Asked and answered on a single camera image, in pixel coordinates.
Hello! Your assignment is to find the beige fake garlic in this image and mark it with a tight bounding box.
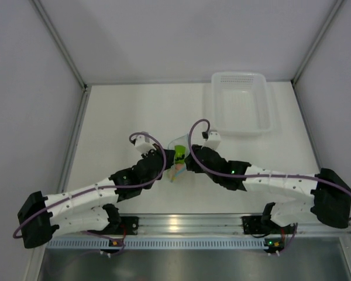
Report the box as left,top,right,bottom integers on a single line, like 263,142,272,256
167,169,177,183

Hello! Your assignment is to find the pink fake egg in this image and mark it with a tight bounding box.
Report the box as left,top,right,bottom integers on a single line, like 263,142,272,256
175,164,186,173

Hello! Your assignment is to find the green fake melon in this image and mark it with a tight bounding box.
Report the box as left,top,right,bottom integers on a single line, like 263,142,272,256
174,145,187,165

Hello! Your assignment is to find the clear zip top bag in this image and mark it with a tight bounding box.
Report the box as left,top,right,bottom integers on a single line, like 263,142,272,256
167,134,190,183

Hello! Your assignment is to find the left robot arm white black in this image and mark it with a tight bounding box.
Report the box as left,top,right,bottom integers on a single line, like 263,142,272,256
13,147,176,249

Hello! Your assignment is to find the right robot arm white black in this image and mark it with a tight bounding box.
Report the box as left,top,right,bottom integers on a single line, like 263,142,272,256
185,145,351,232

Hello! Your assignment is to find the white plastic basket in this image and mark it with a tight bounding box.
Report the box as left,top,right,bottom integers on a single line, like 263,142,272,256
210,71,274,136

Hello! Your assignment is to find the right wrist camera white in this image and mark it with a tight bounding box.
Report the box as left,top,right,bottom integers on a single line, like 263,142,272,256
202,131,221,150

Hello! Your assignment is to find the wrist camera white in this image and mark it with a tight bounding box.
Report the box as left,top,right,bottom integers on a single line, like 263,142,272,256
134,132,154,155
202,131,221,150

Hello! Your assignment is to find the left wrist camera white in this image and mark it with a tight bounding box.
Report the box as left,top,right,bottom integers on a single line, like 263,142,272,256
134,132,154,155

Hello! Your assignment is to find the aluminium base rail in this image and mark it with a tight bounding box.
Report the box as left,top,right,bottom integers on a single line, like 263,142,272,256
121,214,256,237

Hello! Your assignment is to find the left aluminium frame post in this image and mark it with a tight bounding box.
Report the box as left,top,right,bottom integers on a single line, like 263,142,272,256
30,0,90,88

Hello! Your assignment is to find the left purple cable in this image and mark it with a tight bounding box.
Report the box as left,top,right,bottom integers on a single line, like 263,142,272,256
12,132,168,239

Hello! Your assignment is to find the purple cable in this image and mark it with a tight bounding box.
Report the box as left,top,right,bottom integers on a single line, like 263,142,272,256
12,132,168,239
187,118,351,223

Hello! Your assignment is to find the white slotted cable duct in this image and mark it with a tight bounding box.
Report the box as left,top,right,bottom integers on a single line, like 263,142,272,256
46,237,281,250

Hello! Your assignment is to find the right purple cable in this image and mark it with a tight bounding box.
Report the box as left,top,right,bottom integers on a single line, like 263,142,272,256
187,118,351,223

